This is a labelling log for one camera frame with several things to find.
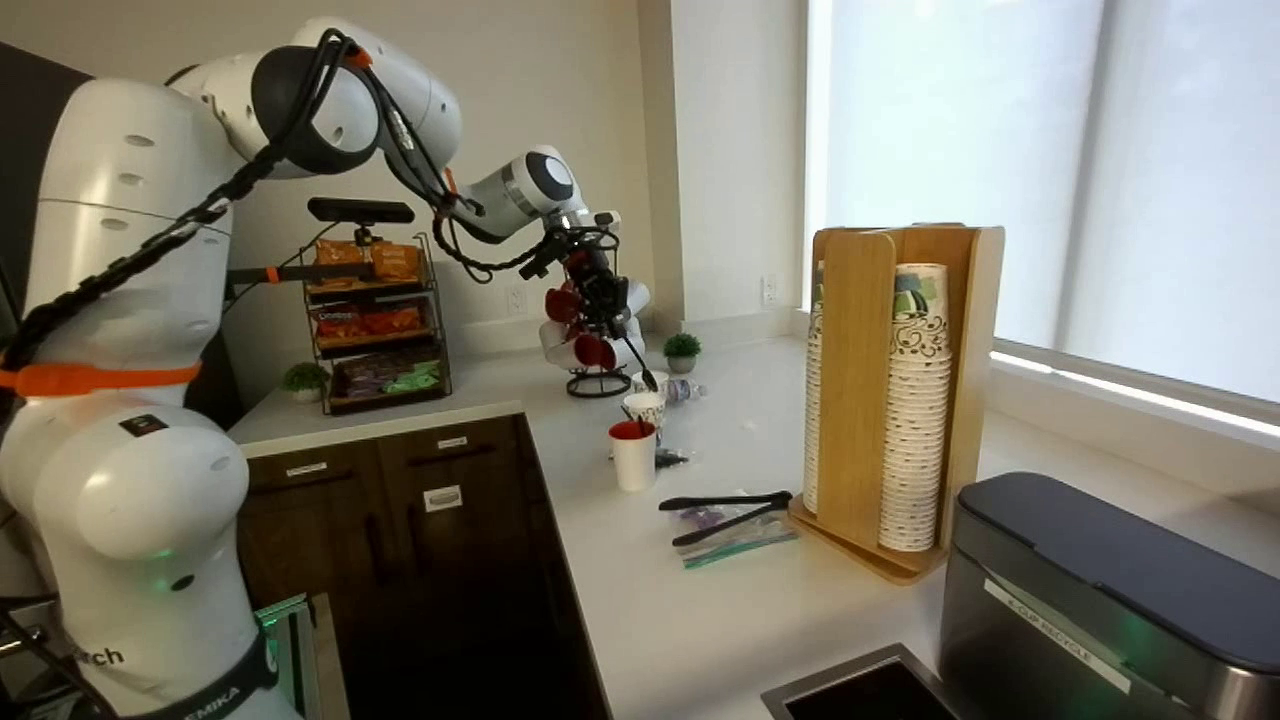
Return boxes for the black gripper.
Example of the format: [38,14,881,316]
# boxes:
[544,227,660,394]

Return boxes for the black tongs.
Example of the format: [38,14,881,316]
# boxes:
[660,491,794,547]

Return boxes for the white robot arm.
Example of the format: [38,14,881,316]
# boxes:
[0,17,629,720]

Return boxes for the middle patterned paper cup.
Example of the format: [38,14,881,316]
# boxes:
[620,394,664,427]

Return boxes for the white cup red interior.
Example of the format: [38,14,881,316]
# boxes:
[609,420,658,491]

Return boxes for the wooden cup dispenser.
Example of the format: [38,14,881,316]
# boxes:
[794,223,1003,578]

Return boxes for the mug tree with mugs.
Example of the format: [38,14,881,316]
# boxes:
[540,280,647,399]

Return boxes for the small green potted plant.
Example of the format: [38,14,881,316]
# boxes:
[664,332,701,377]

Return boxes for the wooden cabinet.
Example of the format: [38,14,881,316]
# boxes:
[239,415,612,720]

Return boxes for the stack of paper cups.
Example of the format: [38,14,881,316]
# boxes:
[881,265,953,552]

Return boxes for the silver metal canister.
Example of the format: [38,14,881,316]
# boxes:
[940,472,1280,720]

